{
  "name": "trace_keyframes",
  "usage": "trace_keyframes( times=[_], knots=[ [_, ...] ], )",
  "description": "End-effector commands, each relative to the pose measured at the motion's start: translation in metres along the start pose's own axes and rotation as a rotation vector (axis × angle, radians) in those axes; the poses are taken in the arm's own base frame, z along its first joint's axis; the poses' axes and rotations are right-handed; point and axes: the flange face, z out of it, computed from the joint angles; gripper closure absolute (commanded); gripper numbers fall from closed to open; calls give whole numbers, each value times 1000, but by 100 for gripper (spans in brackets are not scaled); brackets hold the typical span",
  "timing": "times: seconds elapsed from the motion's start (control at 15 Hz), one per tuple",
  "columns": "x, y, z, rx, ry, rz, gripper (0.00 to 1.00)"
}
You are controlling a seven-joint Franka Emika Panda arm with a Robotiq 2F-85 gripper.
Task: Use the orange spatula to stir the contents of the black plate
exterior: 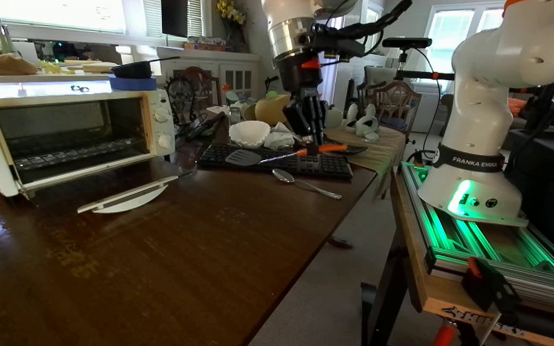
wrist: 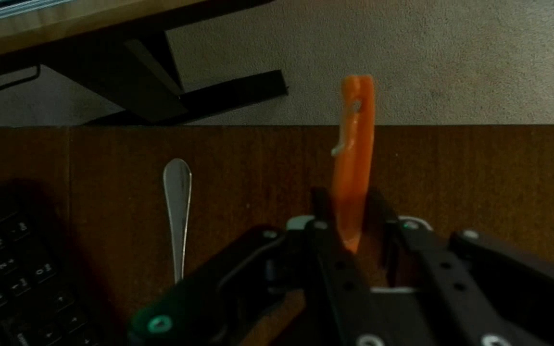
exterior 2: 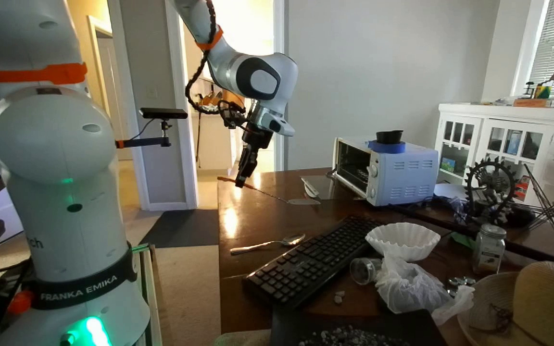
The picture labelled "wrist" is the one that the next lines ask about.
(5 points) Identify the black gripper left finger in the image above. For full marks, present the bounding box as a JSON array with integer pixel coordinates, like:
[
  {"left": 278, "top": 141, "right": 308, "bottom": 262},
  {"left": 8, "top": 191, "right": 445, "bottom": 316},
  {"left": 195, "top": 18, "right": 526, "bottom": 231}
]
[{"left": 128, "top": 185, "right": 389, "bottom": 346}]

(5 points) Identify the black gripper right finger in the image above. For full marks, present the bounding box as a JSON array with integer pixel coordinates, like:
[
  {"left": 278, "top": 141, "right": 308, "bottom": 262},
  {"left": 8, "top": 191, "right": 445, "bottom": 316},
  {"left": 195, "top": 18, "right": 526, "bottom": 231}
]
[{"left": 366, "top": 189, "right": 554, "bottom": 346}]

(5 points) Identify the silver metal spoon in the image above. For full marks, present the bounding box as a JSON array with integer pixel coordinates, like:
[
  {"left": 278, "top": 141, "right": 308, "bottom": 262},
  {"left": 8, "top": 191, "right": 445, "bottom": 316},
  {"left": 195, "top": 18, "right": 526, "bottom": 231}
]
[{"left": 162, "top": 156, "right": 197, "bottom": 287}]

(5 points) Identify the thin black floor cable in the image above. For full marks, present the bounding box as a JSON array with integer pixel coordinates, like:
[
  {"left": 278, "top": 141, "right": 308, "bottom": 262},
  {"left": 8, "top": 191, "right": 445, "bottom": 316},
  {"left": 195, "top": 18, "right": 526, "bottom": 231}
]
[{"left": 0, "top": 62, "right": 43, "bottom": 106}]

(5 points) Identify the black computer keyboard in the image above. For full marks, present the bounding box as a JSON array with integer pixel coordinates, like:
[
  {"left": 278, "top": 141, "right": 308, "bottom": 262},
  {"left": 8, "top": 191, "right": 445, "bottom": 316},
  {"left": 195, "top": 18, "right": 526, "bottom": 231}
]
[{"left": 0, "top": 191, "right": 110, "bottom": 346}]

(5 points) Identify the orange handled metal spatula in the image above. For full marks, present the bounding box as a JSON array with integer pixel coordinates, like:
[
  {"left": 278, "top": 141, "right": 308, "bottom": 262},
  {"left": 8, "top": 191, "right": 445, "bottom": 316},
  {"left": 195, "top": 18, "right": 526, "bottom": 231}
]
[{"left": 330, "top": 74, "right": 380, "bottom": 256}]

